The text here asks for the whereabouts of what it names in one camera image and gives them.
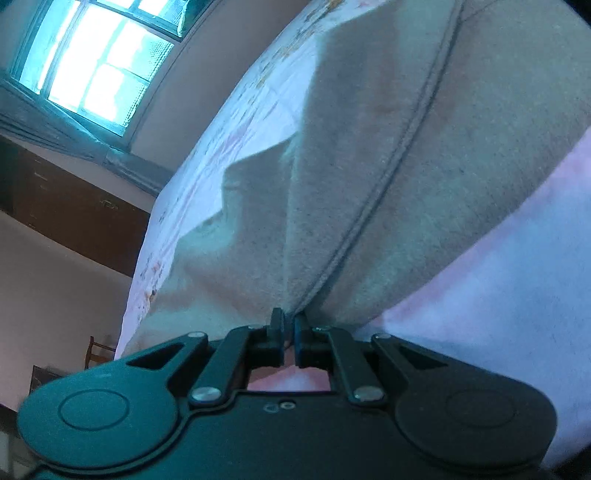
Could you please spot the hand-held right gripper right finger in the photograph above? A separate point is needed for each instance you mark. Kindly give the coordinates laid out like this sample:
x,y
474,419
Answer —
x,y
301,330

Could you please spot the grey curtain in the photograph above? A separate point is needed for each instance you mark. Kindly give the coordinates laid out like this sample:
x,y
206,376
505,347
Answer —
x,y
69,134

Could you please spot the floral white bed sheet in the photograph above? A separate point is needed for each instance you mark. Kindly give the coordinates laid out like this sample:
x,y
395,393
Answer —
x,y
508,300

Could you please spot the wooden chair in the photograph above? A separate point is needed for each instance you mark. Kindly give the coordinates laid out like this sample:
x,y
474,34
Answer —
x,y
99,351

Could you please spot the beige pants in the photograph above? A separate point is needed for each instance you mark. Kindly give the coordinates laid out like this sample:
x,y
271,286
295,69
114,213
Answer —
x,y
369,184

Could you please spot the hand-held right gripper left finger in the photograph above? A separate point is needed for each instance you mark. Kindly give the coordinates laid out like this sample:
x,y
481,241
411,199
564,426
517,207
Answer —
x,y
277,328

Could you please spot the dark furniture piece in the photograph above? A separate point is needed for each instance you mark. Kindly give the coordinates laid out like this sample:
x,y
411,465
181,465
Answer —
x,y
44,376

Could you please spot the window with white frame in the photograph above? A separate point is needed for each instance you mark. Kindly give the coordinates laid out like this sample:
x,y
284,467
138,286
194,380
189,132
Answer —
x,y
92,60

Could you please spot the brown wooden cabinet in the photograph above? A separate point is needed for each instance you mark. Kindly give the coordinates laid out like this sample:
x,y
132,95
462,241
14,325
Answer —
x,y
69,217

